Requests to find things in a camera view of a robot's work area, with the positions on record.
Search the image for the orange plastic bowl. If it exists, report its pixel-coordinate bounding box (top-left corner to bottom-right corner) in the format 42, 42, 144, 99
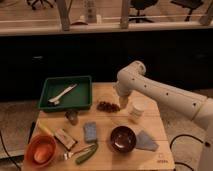
24, 134, 56, 169

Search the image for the dark purple bowl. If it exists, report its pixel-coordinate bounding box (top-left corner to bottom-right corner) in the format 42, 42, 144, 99
110, 126, 136, 154

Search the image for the blue sponge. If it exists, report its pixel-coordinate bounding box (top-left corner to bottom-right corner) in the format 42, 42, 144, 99
84, 122, 97, 143

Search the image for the dark red grape bunch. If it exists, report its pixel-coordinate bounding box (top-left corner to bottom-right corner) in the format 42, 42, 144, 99
97, 101, 120, 113

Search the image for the orange fruit in bowl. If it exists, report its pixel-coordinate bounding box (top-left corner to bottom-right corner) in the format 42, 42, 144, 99
34, 147, 51, 163

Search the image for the white plastic spoon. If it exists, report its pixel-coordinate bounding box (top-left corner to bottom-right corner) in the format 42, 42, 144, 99
48, 84, 76, 105

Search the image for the black office chair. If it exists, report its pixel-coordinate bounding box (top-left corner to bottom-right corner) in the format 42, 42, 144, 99
129, 0, 158, 23

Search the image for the brown cardboard box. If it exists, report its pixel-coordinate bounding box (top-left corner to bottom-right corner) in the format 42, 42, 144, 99
54, 129, 77, 151

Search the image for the green cucumber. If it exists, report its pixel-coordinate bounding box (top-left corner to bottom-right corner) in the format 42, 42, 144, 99
75, 143, 98, 165

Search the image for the small metal cup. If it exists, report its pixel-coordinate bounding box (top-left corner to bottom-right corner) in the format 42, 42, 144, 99
65, 110, 78, 125

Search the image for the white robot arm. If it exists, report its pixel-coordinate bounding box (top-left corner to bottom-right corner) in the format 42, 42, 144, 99
115, 61, 213, 171

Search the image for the green plastic tray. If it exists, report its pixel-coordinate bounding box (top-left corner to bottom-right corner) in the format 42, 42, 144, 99
38, 76, 92, 112

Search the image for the yellow banana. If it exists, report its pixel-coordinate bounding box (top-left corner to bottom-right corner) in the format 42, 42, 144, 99
37, 122, 54, 136

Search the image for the black office chair base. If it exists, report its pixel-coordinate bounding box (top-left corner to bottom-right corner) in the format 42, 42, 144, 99
26, 0, 54, 10

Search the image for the black cable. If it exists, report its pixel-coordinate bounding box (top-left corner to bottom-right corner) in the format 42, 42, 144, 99
169, 133, 201, 171

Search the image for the metal fork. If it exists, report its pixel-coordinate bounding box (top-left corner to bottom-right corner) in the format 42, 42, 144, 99
61, 145, 95, 160

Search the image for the grey folded cloth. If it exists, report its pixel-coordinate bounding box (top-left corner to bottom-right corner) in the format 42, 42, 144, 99
135, 130, 159, 151

